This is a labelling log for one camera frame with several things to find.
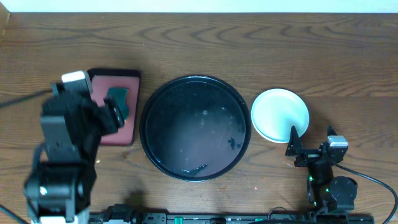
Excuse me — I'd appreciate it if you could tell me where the green plate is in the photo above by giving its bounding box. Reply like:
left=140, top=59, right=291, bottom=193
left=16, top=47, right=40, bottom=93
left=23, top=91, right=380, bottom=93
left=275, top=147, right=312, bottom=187
left=251, top=88, right=310, bottom=143

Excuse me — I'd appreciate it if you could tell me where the green yellow sponge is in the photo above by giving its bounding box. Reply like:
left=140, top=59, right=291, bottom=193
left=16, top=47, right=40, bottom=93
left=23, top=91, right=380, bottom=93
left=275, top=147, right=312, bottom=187
left=106, top=87, right=129, bottom=120

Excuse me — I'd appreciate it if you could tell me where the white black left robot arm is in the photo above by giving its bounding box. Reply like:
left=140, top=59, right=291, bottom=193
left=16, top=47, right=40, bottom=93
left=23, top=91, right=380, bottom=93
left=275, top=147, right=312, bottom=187
left=24, top=80, right=124, bottom=223

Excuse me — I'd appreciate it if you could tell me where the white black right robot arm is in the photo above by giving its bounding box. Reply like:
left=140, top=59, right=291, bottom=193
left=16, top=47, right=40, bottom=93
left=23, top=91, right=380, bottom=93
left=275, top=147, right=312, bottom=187
left=285, top=126, right=358, bottom=222

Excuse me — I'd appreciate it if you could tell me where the black rectangular water tray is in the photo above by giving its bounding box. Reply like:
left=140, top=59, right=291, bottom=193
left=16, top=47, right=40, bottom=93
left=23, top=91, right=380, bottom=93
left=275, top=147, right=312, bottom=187
left=88, top=68, right=141, bottom=146

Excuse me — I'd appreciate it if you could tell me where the round black tray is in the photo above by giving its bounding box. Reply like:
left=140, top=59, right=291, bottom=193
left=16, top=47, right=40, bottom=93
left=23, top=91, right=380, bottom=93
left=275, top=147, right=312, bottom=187
left=139, top=75, right=251, bottom=182

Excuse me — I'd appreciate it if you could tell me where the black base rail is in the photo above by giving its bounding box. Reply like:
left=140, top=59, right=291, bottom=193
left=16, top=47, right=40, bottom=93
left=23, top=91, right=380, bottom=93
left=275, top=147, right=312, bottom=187
left=88, top=204, right=375, bottom=224

